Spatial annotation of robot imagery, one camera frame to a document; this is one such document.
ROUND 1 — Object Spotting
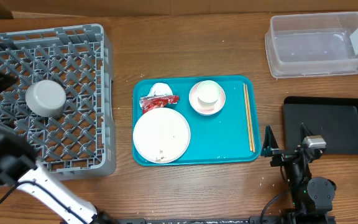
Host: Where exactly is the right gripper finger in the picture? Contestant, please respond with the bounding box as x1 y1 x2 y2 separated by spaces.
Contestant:
300 123 313 146
260 126 279 157

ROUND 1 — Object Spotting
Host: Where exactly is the grey bowl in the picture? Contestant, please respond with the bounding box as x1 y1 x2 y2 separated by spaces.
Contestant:
25 80 67 118

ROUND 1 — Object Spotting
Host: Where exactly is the white cup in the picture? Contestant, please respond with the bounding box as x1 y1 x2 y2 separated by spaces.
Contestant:
196 80 222 108

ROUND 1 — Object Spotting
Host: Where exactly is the pink bowl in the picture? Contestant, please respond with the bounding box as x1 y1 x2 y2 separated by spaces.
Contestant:
189 80 226 116

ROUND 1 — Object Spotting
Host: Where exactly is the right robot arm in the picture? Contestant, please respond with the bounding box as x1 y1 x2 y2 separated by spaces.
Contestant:
259 124 336 224

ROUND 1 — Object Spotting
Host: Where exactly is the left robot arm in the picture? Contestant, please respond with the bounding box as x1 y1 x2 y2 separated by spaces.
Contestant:
0 128 117 223

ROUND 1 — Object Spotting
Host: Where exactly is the grey dishwasher rack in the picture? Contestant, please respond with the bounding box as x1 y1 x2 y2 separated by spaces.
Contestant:
0 24 116 180

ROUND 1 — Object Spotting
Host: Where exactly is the black tray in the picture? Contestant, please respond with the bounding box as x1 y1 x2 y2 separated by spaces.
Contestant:
283 96 358 154

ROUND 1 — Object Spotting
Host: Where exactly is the teal serving tray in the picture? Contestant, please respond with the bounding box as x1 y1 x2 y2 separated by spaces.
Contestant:
132 75 262 166

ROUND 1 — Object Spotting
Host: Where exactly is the right wooden chopstick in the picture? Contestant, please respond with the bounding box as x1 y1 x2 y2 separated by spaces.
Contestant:
245 83 257 154

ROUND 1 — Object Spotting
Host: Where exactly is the wooden chopstick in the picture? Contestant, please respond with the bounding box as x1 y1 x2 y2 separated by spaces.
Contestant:
245 83 257 154
242 83 254 152

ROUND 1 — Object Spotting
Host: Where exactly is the left wooden chopstick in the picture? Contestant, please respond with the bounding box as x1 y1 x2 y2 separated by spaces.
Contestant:
242 83 254 152

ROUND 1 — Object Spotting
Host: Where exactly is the clear plastic bin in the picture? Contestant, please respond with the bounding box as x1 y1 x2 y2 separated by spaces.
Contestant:
265 12 358 79

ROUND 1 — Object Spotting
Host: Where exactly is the large white plate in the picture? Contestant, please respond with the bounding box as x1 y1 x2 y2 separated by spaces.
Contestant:
132 108 191 164

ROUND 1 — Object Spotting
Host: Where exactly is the crumpled white tissue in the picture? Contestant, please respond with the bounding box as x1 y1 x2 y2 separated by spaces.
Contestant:
148 83 173 96

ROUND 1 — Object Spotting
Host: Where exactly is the red snack wrapper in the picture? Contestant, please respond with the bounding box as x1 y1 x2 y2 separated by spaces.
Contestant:
139 95 180 114

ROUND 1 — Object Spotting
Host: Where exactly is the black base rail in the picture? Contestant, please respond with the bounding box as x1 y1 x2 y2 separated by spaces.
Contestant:
117 215 336 224

